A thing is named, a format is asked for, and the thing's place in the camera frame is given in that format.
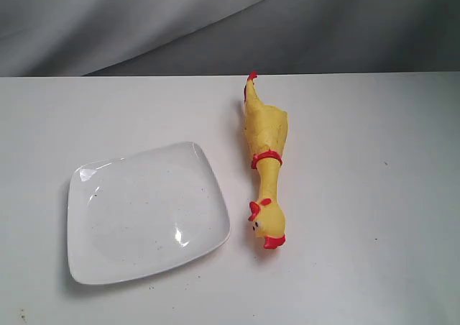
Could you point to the yellow rubber chicken toy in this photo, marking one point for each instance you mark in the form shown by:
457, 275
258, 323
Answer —
266, 131

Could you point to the white square plate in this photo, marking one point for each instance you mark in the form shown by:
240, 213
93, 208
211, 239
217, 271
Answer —
143, 214

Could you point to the grey backdrop cloth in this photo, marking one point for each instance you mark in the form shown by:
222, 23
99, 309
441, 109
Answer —
227, 37

